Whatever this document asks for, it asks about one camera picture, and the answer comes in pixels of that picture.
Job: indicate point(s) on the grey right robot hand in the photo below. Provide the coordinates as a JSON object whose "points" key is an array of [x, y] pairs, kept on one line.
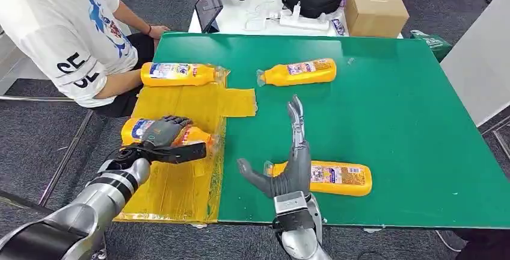
{"points": [[297, 174]]}

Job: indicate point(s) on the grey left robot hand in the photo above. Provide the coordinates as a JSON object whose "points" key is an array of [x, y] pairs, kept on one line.
{"points": [[163, 134]]}

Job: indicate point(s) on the orange drink bottle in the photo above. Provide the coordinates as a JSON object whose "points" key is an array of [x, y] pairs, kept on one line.
{"points": [[175, 75], [131, 130], [338, 178], [302, 74]]}

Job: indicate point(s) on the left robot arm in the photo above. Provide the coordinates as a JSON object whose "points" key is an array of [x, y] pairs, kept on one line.
{"points": [[115, 186]]}

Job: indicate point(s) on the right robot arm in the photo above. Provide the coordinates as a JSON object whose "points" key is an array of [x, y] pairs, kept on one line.
{"points": [[302, 246]]}

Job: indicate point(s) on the yellow plastic sheet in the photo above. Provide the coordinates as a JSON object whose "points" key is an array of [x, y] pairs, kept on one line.
{"points": [[179, 194]]}

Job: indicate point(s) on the person's left hand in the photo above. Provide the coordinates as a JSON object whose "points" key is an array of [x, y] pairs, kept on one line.
{"points": [[159, 31]]}

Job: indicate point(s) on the green table mat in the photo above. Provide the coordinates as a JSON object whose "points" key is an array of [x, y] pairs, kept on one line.
{"points": [[398, 130]]}

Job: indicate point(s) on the black tablet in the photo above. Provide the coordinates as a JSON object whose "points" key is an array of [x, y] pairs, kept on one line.
{"points": [[207, 9]]}

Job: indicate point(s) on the white power strip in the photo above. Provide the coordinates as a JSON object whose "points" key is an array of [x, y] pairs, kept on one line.
{"points": [[307, 23]]}

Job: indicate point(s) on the person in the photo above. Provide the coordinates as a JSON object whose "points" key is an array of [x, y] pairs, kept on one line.
{"points": [[59, 23]]}

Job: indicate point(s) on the small blue wrapper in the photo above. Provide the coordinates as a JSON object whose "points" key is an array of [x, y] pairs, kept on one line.
{"points": [[338, 27]]}

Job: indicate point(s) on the white charger plug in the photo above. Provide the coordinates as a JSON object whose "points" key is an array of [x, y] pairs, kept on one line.
{"points": [[296, 9]]}

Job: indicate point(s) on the brown cardboard box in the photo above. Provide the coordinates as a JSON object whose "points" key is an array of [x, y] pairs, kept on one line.
{"points": [[374, 11]]}

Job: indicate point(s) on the green plastic bag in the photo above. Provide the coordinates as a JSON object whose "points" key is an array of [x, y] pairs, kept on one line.
{"points": [[432, 45]]}

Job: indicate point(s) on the pale grey panel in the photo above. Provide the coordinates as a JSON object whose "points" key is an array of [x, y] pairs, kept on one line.
{"points": [[482, 59]]}

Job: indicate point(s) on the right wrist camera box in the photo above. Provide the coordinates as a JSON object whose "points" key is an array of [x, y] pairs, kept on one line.
{"points": [[291, 203]]}

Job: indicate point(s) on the metal floor rail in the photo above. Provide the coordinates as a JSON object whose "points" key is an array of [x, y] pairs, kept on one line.
{"points": [[63, 158]]}

